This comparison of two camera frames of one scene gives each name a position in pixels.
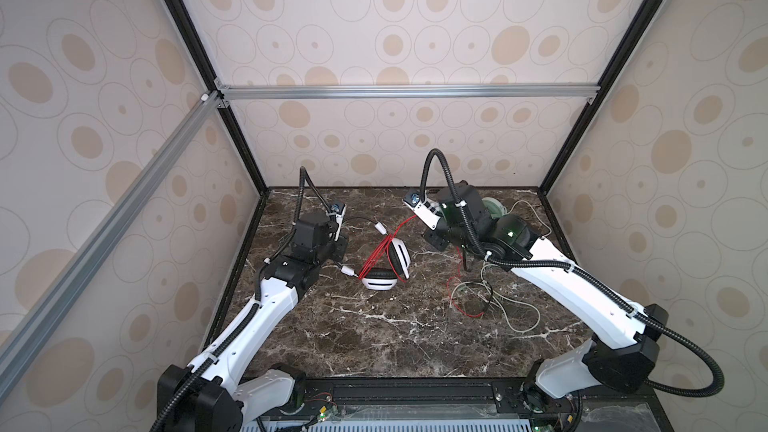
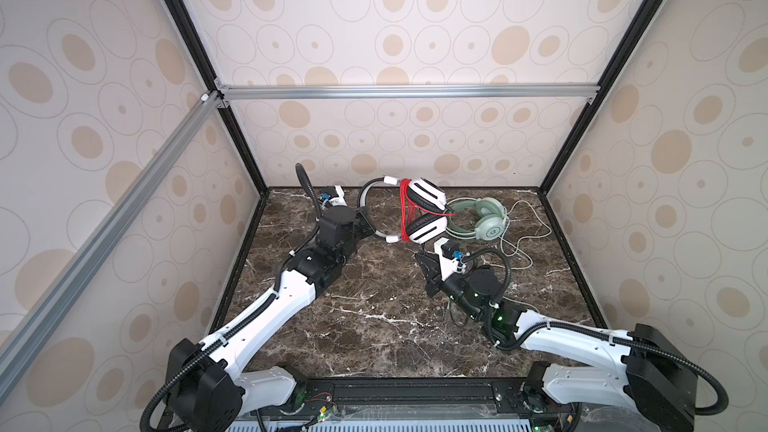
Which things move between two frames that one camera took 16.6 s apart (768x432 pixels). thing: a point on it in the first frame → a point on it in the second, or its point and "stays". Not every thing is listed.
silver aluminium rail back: [224, 93] stays
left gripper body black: [336, 249] → [359, 227]
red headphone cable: [385, 244] → [408, 211]
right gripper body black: [442, 236] → [457, 290]
